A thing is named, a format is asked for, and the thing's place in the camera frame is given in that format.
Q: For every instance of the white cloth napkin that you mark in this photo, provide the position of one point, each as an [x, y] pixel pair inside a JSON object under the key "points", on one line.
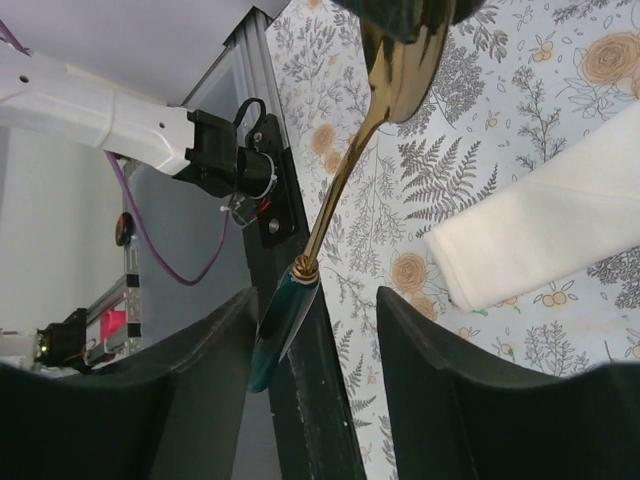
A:
{"points": [[578, 208]]}

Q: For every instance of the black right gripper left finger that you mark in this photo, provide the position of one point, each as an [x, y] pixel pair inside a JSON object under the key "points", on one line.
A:
{"points": [[170, 411]]}

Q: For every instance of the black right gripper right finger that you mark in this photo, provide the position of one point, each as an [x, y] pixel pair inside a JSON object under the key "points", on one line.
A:
{"points": [[459, 412]]}

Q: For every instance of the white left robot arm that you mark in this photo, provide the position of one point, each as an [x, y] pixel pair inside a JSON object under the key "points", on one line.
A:
{"points": [[191, 146]]}

